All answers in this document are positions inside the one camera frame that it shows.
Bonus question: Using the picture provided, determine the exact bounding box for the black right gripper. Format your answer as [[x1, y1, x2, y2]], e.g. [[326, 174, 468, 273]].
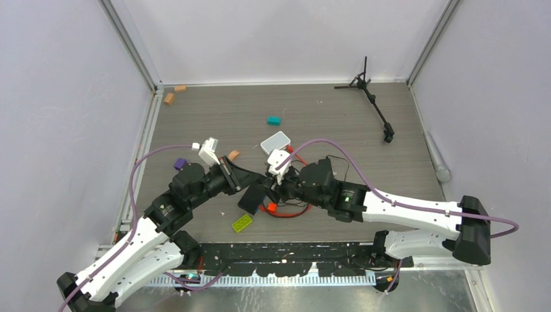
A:
[[257, 166, 328, 209]]

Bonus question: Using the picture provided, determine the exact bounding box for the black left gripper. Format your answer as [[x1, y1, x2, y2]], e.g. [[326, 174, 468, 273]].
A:
[[188, 155, 259, 209]]

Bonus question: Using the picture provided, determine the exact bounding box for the black ethernet cable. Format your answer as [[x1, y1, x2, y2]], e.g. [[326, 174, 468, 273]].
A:
[[275, 161, 315, 207]]

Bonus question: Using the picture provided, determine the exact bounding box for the black network switch box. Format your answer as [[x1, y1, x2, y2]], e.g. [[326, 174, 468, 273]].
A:
[[237, 184, 266, 215]]

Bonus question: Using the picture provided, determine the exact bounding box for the black power adapter with cord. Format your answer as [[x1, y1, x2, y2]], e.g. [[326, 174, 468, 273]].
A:
[[275, 155, 350, 207]]

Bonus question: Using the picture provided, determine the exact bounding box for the red ethernet cable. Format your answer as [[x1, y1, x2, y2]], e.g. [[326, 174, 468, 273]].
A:
[[257, 146, 314, 219]]

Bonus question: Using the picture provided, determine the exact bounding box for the white box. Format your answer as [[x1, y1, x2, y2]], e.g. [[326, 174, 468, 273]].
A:
[[260, 131, 291, 155]]

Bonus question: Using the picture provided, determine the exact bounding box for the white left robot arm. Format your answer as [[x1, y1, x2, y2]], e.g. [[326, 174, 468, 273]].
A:
[[57, 157, 266, 311]]

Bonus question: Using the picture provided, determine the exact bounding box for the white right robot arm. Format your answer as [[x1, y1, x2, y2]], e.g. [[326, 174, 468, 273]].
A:
[[266, 156, 491, 267]]

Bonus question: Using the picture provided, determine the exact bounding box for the tan wooden block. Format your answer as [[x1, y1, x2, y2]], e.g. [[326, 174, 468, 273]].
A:
[[227, 150, 240, 161]]

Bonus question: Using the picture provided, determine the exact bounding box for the orange-red cube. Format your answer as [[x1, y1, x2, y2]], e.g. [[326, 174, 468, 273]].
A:
[[266, 203, 277, 213]]

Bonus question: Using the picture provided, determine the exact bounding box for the green lego brick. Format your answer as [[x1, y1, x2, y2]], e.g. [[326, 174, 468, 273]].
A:
[[232, 214, 253, 233]]

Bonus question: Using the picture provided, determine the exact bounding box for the teal block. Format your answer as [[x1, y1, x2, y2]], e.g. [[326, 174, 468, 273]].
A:
[[266, 116, 281, 126]]

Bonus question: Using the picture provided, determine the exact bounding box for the purple block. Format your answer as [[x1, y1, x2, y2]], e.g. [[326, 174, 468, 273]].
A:
[[173, 158, 188, 171]]

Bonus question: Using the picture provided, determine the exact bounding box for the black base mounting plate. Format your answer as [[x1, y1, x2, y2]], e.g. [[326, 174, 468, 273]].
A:
[[180, 242, 398, 278]]

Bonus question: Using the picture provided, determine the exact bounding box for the orange block near corner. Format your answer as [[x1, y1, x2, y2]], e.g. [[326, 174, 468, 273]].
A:
[[163, 92, 175, 106]]

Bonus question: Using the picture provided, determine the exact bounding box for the black tripod stand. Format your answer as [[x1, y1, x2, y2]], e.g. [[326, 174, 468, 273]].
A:
[[333, 56, 395, 144]]

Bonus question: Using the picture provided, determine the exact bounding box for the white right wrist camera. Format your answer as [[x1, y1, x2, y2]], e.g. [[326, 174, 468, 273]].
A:
[[267, 149, 290, 185]]

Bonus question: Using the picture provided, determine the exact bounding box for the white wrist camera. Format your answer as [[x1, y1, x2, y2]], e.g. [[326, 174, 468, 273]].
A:
[[267, 149, 290, 185], [191, 137, 220, 167]]

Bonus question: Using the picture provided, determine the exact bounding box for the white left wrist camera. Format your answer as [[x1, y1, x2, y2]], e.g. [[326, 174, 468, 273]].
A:
[[191, 137, 220, 167]]

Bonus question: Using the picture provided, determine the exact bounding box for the grey cylinder by wall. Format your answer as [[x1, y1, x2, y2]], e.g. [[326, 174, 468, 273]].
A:
[[424, 132, 451, 183]]

